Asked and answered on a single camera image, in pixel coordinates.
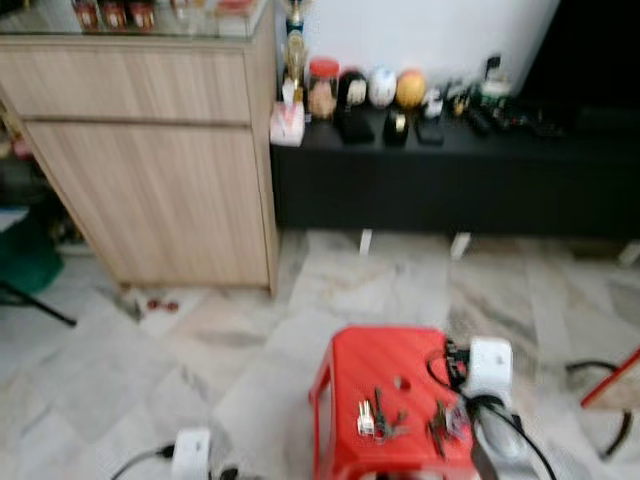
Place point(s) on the dark key bunch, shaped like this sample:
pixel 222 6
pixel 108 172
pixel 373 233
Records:
pixel 440 425

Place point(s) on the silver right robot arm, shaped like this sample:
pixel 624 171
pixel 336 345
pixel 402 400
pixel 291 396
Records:
pixel 510 445

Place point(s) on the silver key bunch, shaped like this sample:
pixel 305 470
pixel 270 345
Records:
pixel 368 418

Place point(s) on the small red dumbbell toy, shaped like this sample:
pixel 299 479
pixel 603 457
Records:
pixel 163 305

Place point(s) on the red plastic stool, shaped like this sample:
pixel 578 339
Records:
pixel 385 365

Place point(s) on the wooden chair with black legs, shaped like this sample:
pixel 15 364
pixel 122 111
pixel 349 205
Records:
pixel 615 385

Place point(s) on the light wood cabinet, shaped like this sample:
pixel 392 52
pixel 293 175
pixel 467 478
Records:
pixel 150 190

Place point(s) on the pink tissue pack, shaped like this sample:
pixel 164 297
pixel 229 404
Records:
pixel 287 125

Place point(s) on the black low bench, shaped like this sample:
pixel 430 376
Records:
pixel 450 185

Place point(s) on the black wallet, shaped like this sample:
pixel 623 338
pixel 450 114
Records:
pixel 355 126

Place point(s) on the red-lid plastic jar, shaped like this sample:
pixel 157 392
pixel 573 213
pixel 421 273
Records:
pixel 322 92

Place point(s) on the white round figure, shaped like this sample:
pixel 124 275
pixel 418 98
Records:
pixel 382 87

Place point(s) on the orange round figure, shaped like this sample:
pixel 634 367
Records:
pixel 411 89

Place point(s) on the green white figure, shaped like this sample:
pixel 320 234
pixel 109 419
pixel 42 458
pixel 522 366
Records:
pixel 495 82

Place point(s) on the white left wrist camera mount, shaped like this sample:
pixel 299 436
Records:
pixel 192 455

